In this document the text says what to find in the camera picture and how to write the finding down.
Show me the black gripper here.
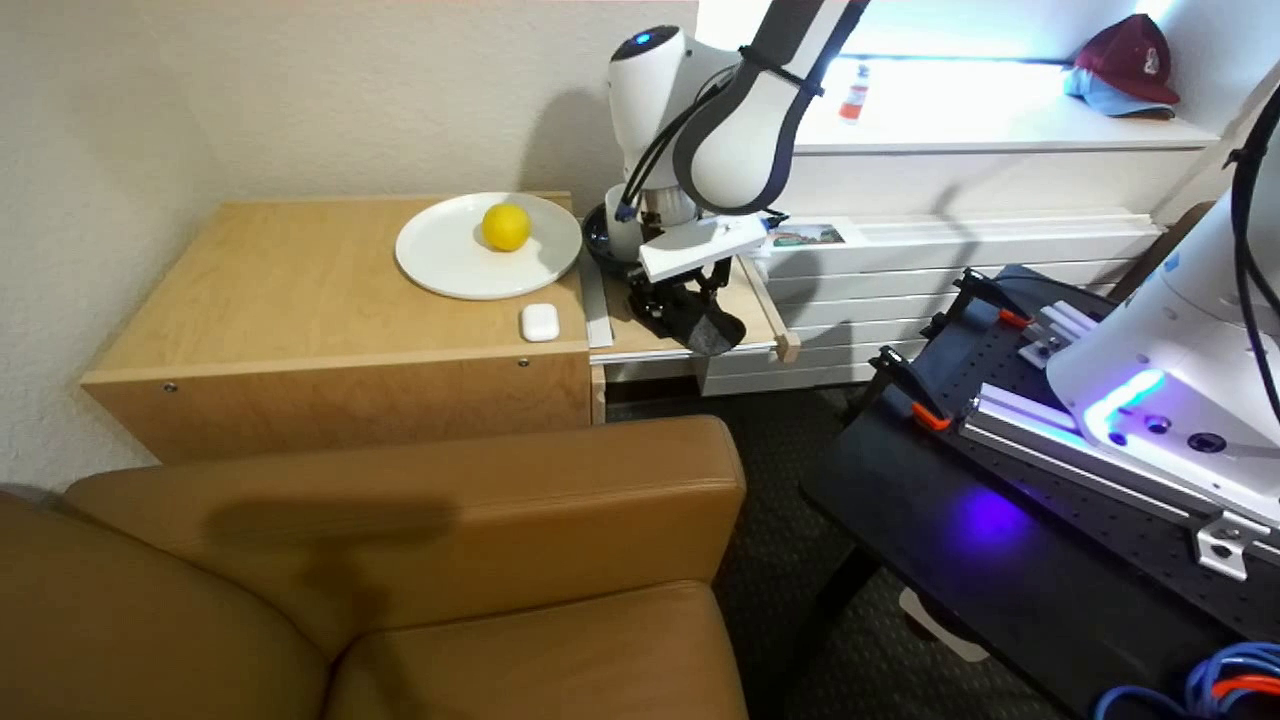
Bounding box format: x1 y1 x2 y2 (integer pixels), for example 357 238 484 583
669 253 734 315

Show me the white window sill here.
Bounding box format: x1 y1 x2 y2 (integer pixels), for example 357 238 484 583
777 51 1223 157

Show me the light wooden nightstand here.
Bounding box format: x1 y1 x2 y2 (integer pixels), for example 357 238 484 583
74 192 805 468

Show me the green white cardboard box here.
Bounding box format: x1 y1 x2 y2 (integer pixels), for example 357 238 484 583
770 218 851 257

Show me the white earbuds case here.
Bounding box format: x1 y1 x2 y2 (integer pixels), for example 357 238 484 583
514 302 562 347

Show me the yellow lemon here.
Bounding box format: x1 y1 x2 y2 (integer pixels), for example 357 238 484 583
477 202 535 257

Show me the white radiator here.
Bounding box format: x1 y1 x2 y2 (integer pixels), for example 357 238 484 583
696 211 1164 401

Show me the black clamp orange tip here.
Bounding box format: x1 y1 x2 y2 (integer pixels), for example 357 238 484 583
954 271 1038 339
872 347 958 440

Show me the small white bottle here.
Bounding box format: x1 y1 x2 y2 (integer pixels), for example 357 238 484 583
840 56 872 127

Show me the white round plate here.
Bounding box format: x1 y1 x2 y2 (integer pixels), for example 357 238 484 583
390 187 589 305

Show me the brown leather armchair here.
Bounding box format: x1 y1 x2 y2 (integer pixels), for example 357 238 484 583
0 413 752 720

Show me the white flat floor piece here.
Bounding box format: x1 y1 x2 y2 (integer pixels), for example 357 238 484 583
896 583 993 664

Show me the black robot table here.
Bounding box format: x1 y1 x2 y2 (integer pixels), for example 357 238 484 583
794 259 1280 720

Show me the red baseball cap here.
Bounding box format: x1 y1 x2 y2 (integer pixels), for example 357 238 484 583
1065 14 1183 119

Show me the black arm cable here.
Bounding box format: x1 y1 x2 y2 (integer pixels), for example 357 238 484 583
1226 94 1280 436

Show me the blue coiled cable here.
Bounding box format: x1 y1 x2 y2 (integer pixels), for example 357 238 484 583
1092 635 1280 720

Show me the orange cable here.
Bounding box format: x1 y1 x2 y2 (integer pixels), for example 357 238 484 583
1203 669 1280 710

